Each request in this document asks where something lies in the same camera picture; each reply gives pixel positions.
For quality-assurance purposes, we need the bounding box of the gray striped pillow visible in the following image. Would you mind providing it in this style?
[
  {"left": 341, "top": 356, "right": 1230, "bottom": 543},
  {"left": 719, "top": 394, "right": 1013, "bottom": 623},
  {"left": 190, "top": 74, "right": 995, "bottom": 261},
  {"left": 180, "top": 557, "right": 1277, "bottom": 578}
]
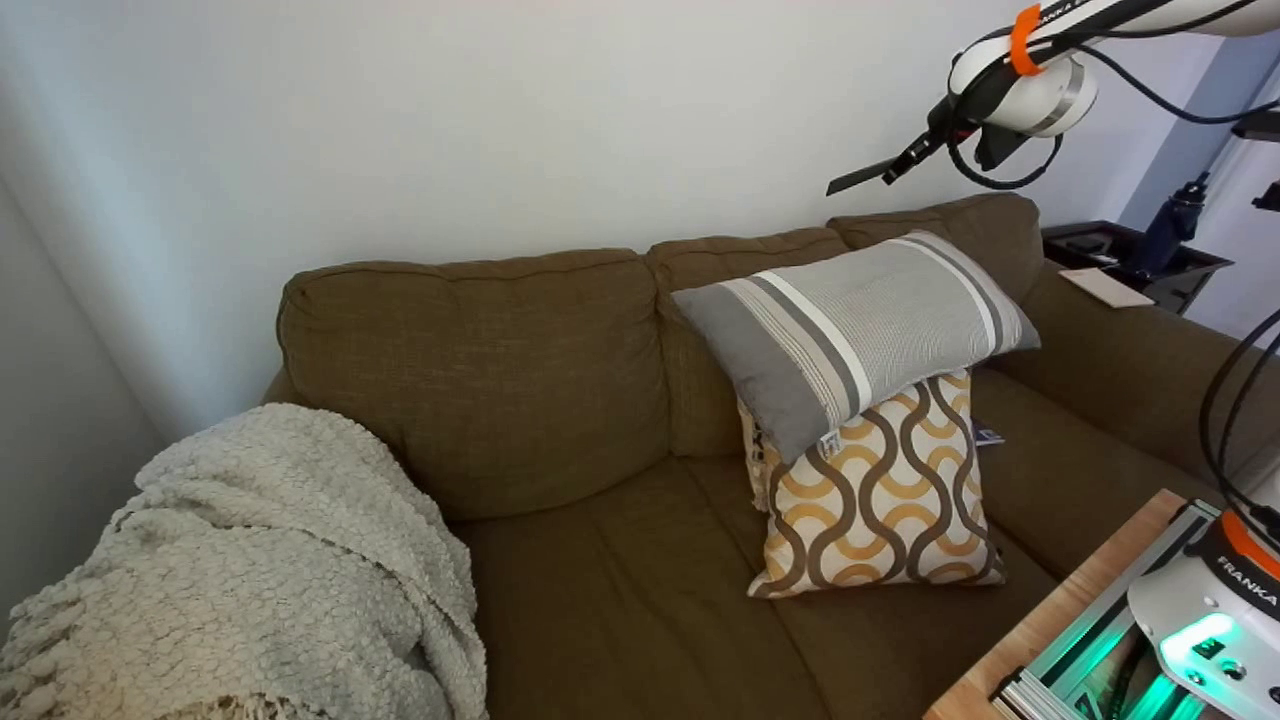
[{"left": 666, "top": 230, "right": 1043, "bottom": 469}]

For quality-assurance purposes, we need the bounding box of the wavy patterned cream pillow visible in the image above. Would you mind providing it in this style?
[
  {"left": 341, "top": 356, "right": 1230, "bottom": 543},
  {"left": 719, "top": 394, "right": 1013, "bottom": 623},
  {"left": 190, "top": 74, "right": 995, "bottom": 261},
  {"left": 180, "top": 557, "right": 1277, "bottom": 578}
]
[{"left": 736, "top": 369, "right": 1013, "bottom": 605}]

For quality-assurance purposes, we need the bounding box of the brown fabric sofa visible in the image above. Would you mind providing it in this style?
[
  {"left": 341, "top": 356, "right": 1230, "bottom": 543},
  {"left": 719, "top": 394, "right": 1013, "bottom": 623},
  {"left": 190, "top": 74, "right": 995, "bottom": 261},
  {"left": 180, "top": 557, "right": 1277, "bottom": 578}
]
[{"left": 264, "top": 192, "right": 1280, "bottom": 720}]

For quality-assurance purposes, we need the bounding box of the cream knit blanket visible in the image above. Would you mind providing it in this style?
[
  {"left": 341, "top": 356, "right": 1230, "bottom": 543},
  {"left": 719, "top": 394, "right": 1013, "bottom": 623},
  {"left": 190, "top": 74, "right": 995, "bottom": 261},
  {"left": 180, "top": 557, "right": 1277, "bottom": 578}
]
[{"left": 0, "top": 400, "right": 491, "bottom": 720}]

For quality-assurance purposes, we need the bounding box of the wooden table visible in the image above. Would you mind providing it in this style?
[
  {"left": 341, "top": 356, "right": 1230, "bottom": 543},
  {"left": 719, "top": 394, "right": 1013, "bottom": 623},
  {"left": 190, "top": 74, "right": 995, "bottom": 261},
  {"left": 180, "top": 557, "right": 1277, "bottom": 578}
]
[{"left": 923, "top": 485, "right": 1190, "bottom": 720}]

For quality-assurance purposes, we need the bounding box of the dark cluttered desk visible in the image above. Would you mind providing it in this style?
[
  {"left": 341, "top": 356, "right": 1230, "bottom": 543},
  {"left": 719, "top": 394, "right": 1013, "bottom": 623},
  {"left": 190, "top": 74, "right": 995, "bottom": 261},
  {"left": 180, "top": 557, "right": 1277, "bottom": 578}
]
[{"left": 1039, "top": 168, "right": 1234, "bottom": 322}]

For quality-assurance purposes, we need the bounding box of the aluminum frame rail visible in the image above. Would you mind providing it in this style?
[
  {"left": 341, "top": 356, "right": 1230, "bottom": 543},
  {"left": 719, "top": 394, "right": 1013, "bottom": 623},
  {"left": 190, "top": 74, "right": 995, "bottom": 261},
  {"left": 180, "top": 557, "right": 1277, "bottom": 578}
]
[{"left": 995, "top": 496, "right": 1224, "bottom": 720}]

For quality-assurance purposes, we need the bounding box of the black hanging cable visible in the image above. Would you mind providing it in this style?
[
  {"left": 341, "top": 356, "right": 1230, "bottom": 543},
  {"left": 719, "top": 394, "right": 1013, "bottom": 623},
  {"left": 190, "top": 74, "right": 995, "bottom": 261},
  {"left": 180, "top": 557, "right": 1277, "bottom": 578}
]
[{"left": 1197, "top": 309, "right": 1280, "bottom": 516}]

